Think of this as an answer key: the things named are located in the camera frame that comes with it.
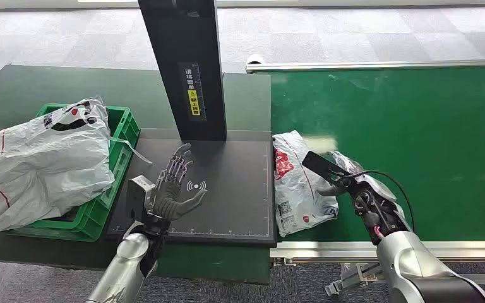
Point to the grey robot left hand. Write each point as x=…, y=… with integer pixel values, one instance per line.
x=171, y=200

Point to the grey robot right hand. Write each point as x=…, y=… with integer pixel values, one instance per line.
x=378, y=186

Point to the small white plastic mail package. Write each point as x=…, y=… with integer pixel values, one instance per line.
x=297, y=196

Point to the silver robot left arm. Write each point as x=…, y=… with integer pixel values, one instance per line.
x=125, y=263

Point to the green conveyor belt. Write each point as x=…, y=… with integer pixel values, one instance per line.
x=393, y=125

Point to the large white plastic mail package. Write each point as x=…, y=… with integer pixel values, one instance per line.
x=37, y=167

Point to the green plastic crate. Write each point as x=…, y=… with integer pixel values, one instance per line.
x=96, y=213

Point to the yellow warning sticker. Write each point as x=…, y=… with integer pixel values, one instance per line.
x=193, y=102

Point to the black scanner column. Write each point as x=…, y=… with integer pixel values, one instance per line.
x=171, y=42

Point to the dark green table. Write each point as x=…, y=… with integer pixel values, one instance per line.
x=37, y=83

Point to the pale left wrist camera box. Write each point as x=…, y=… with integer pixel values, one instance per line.
x=136, y=196

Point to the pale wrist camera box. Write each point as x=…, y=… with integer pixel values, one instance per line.
x=136, y=196
x=320, y=165

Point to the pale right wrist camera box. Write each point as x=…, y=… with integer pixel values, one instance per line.
x=320, y=165

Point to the black scanner base plate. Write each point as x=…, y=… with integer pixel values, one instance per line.
x=234, y=188

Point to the wide aluminium conveyor rail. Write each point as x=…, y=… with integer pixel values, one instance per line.
x=330, y=251

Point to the thin aluminium conveyor rail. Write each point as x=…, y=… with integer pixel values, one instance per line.
x=351, y=65

